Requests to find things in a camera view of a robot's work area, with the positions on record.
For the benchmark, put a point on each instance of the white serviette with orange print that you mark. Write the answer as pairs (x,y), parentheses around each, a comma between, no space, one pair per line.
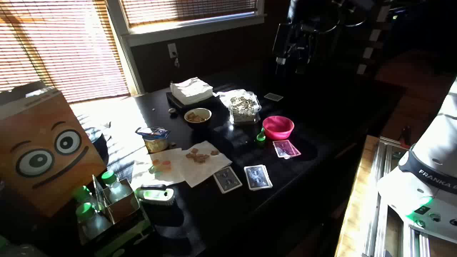
(164,165)

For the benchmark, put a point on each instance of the brown slatted window blind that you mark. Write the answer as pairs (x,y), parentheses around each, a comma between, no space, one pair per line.
(61,47)
(190,8)

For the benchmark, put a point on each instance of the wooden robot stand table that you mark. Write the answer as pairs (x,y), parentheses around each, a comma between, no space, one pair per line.
(354,208)

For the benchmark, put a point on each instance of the green black bottle carrier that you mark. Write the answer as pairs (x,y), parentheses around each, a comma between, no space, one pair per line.
(128,228)

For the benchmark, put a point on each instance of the black rack with white labels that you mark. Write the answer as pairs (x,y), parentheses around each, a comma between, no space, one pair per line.
(375,35)

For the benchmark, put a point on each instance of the white paper napkin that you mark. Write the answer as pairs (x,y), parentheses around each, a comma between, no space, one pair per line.
(221,92)

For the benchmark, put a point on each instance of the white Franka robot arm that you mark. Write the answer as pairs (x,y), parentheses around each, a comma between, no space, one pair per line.
(428,151)

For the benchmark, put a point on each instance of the blue back playing card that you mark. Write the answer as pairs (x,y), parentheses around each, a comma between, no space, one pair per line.
(227,179)
(273,95)
(257,177)

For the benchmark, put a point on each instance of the black tray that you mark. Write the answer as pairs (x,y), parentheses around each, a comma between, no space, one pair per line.
(177,105)

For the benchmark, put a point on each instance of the tin can with blue label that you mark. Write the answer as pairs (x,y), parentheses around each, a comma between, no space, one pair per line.
(155,139)

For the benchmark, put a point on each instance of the orange cardboard box with face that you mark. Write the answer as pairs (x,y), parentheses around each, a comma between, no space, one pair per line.
(43,151)

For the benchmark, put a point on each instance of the white green small device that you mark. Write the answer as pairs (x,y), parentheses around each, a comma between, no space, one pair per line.
(154,194)

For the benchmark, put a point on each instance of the small bowl with snack pieces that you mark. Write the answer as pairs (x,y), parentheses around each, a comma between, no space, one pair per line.
(197,115)

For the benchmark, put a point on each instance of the plain white serviette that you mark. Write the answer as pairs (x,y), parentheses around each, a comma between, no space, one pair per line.
(208,171)

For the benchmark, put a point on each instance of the metal rail frame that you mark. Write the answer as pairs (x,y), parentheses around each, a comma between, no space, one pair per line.
(375,222)

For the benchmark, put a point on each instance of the green cap clear bottle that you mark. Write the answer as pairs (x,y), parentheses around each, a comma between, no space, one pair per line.
(115,189)
(87,215)
(81,194)

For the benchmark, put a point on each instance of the clear plastic snack container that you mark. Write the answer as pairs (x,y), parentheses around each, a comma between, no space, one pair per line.
(243,107)

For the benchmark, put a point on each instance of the pink plastic bowl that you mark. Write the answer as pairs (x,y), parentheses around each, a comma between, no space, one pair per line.
(278,125)

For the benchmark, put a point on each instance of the black round container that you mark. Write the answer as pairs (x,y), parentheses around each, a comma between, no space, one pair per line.
(100,147)

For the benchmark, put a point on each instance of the brown snack pieces pile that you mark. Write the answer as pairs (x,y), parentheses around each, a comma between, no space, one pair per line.
(198,155)

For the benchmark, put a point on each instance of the purple back playing card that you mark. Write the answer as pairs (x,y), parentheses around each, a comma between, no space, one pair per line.
(285,148)

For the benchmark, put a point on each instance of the white wall outlet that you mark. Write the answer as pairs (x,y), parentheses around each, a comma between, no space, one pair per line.
(171,50)

